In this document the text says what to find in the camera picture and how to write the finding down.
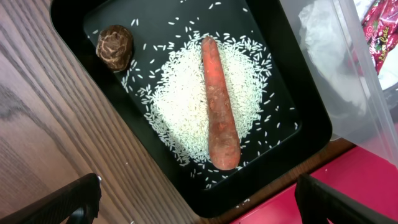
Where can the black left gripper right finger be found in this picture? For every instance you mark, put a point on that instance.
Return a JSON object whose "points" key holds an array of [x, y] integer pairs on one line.
{"points": [[319, 203]]}

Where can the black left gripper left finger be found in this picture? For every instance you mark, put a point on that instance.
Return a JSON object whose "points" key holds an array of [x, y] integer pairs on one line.
{"points": [[77, 202]]}

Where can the orange carrot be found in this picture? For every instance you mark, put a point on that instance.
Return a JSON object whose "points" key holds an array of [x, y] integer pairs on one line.
{"points": [[223, 141]]}

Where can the pile of white rice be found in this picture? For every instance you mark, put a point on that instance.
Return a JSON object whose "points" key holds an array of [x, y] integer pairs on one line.
{"points": [[165, 77]]}

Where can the brown food scrap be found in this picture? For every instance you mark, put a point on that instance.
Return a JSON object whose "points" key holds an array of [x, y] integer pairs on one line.
{"points": [[114, 47]]}

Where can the white paper napkin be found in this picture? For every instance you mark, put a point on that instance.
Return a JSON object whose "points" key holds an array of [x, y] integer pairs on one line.
{"points": [[325, 37]]}

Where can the red candy wrapper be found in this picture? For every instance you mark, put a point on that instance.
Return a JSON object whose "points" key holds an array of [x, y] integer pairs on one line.
{"points": [[380, 29]]}

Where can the clear plastic waste bin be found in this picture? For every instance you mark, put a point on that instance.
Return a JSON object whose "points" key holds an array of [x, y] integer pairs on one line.
{"points": [[376, 131]]}

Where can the black food waste tray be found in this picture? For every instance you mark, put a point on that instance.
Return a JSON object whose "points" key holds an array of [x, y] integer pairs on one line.
{"points": [[314, 132]]}

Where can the red plastic tray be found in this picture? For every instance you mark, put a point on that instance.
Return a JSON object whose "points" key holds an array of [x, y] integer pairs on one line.
{"points": [[358, 173]]}

